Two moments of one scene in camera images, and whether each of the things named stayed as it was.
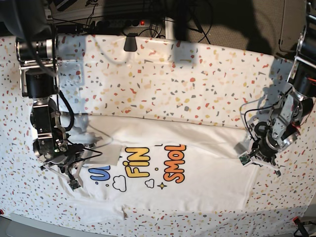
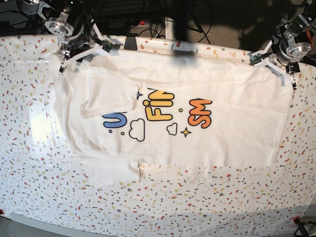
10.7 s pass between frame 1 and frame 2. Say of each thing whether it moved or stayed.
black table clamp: stayed
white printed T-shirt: moved
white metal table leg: stayed
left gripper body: moved
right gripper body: moved
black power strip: stayed
